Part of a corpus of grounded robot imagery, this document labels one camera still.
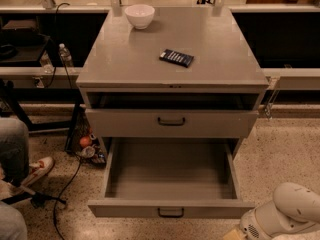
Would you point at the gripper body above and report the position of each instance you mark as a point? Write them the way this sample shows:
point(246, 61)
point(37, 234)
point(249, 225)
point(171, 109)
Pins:
point(250, 224)

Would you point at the grey drawer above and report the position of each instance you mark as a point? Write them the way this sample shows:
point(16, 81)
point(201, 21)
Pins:
point(171, 123)
point(170, 178)

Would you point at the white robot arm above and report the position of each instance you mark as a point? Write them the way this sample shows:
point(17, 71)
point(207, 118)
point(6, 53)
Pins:
point(294, 209)

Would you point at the grey top drawer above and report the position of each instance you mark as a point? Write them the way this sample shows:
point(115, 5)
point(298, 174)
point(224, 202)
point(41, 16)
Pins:
point(171, 123)

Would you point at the grey drawer cabinet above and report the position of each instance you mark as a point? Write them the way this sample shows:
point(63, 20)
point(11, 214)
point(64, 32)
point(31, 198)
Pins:
point(189, 74)

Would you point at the black crate of items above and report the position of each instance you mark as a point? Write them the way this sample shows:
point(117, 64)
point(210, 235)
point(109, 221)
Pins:
point(81, 140)

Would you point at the dark blue snack packet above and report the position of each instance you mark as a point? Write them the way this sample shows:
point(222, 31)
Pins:
point(176, 58)

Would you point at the white orange sneaker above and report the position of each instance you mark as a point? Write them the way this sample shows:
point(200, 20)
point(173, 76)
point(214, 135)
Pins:
point(38, 169)

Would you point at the person knee in jeans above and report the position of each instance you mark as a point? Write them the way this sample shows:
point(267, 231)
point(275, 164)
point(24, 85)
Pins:
point(12, 223)

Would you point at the white ceramic bowl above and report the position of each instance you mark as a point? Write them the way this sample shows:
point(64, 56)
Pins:
point(140, 16)

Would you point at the person leg in jeans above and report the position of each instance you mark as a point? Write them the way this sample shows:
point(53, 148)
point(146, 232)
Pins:
point(14, 150)

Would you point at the clear plastic water bottle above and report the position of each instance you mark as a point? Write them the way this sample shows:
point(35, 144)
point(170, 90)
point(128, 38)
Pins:
point(65, 56)

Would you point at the black side table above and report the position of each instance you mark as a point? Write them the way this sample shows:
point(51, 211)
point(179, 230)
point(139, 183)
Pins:
point(32, 72)

